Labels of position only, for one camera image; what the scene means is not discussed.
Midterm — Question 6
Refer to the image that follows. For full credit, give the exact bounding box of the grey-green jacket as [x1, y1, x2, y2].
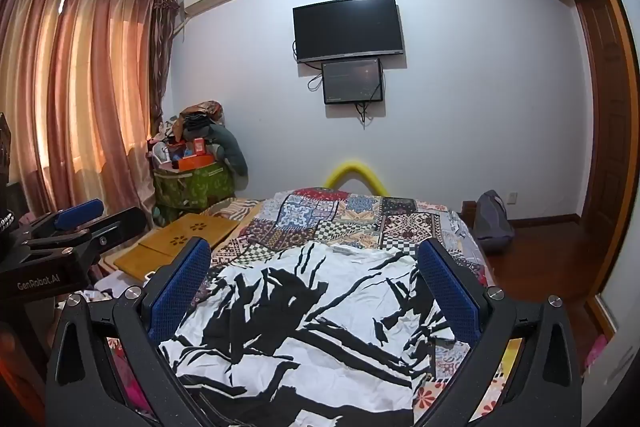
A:
[207, 124, 249, 176]

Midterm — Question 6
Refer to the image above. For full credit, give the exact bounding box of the grey bag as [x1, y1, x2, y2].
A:
[472, 190, 516, 256]

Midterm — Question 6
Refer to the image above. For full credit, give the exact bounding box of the wooden door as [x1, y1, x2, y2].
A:
[567, 0, 640, 310]

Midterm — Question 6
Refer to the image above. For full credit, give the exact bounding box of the black wall television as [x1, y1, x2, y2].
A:
[292, 0, 405, 64]

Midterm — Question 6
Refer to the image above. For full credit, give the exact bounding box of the black and white shirt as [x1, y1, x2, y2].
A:
[159, 243, 473, 427]

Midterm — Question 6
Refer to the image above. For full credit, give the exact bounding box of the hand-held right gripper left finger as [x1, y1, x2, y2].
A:
[44, 237, 213, 427]

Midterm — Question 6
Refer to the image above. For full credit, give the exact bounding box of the green storage bag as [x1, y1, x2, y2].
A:
[152, 162, 237, 214]

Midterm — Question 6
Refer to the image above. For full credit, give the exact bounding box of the wooden headboard with cutouts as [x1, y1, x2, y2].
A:
[114, 213, 240, 281]

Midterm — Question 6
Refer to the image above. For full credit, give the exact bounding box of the patchwork bedspread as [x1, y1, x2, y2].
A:
[100, 188, 531, 427]

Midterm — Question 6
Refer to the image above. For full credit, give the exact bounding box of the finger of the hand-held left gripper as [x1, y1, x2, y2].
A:
[25, 206, 154, 267]
[20, 199, 106, 250]

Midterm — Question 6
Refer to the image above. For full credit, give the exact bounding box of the white cloth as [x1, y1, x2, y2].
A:
[82, 271, 147, 304]

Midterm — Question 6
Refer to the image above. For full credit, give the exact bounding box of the orange box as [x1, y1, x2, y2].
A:
[177, 154, 217, 173]

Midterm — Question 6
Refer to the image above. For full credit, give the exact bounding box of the pink curtain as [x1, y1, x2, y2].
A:
[0, 0, 171, 228]

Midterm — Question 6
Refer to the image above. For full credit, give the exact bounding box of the small black monitor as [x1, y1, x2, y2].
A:
[321, 58, 384, 106]

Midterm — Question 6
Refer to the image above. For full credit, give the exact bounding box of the pile of clothes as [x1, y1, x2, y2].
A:
[176, 101, 226, 140]

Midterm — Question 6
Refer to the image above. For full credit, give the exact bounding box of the brown patterned curtain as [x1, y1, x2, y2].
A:
[149, 0, 182, 145]

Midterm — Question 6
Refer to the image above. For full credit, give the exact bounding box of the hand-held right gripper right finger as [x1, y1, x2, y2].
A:
[410, 237, 584, 427]

